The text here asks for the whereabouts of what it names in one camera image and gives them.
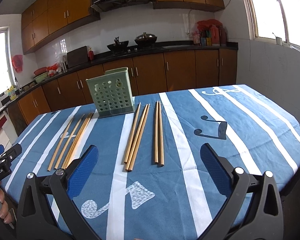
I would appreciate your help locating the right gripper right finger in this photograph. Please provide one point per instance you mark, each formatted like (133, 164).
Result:
(253, 208)

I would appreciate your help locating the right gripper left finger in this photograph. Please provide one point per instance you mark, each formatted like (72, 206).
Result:
(35, 219)

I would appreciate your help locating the wooden chopstick two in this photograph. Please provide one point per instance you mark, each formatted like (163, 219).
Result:
(66, 145)

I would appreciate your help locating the wooden chopstick one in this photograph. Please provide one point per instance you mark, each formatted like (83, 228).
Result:
(58, 145)

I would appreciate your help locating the wooden chopstick three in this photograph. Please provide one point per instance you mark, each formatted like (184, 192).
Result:
(74, 144)

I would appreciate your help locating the wooden chopstick four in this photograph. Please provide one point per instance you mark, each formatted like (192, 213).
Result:
(75, 153)

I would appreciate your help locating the wooden chopstick six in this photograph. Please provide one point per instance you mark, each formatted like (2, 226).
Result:
(133, 136)

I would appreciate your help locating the wooden chopstick seven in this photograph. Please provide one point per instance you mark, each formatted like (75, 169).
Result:
(139, 139)

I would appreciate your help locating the wooden chopstick five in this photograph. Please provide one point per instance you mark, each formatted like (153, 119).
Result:
(131, 135)

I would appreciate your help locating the wooden chopstick nine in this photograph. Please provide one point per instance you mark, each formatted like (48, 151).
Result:
(161, 140)

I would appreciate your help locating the wooden chopstick eight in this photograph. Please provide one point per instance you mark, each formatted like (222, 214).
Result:
(156, 157)

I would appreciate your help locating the left human hand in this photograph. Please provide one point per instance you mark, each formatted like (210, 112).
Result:
(4, 211)

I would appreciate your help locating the yellow detergent bottle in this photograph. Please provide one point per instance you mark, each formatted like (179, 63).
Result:
(11, 93)

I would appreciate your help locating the stacked basins on counter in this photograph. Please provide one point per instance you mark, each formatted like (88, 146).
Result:
(42, 73)

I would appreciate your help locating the blue striped tablecloth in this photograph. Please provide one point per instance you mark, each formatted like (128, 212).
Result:
(177, 200)

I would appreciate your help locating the green perforated utensil holder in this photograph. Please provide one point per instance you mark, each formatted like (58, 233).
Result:
(111, 93)

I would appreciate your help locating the dark cutting board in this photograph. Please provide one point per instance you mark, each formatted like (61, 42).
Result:
(77, 57)

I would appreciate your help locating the red bottle on counter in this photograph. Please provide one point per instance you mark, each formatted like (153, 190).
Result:
(91, 54)

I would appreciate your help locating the black wok left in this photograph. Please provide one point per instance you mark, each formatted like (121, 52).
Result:
(118, 46)

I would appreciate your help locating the upper wooden cabinets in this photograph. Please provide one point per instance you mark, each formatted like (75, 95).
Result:
(45, 20)

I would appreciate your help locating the wooden cabinets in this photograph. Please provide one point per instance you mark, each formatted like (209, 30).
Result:
(148, 74)
(45, 20)

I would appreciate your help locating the lower wooden cabinets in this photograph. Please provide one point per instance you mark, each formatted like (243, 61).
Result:
(148, 74)

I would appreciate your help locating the white cup on windowsill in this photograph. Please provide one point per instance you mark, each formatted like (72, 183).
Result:
(279, 41)

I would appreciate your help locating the lidded wok right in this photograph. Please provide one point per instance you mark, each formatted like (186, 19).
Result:
(145, 40)

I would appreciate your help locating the red bag and condiment bottles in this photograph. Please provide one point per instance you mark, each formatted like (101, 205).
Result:
(209, 33)

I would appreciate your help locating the red plastic bag on wall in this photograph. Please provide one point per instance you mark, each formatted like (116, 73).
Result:
(17, 63)

